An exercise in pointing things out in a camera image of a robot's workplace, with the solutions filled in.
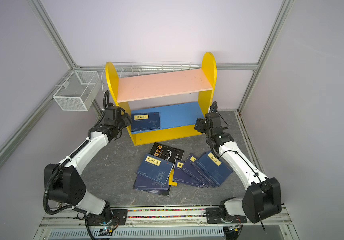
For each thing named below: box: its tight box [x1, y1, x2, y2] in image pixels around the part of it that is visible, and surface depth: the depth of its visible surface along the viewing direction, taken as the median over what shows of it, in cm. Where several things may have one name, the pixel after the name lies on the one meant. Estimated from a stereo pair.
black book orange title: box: [149, 142, 185, 171], surface depth 96 cm
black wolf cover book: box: [142, 185, 171, 197], surface depth 82 cm
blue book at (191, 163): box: [183, 153, 211, 188], surface depth 88 cm
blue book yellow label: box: [131, 112, 161, 132], surface depth 96 cm
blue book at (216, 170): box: [196, 151, 233, 188], surface depth 88 cm
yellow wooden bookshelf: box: [105, 52, 218, 146], surface depth 81 cm
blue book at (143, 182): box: [134, 172, 169, 191], surface depth 82 cm
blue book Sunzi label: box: [136, 153, 174, 186], surface depth 86 cm
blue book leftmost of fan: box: [173, 159, 204, 188], surface depth 86 cm
